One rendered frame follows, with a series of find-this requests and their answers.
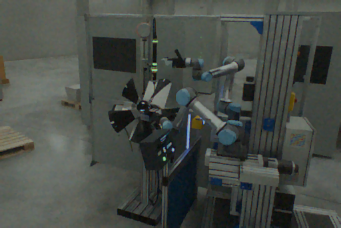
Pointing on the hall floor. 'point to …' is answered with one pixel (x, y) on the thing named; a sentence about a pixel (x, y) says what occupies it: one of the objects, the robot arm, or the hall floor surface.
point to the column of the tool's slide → (142, 80)
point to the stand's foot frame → (134, 212)
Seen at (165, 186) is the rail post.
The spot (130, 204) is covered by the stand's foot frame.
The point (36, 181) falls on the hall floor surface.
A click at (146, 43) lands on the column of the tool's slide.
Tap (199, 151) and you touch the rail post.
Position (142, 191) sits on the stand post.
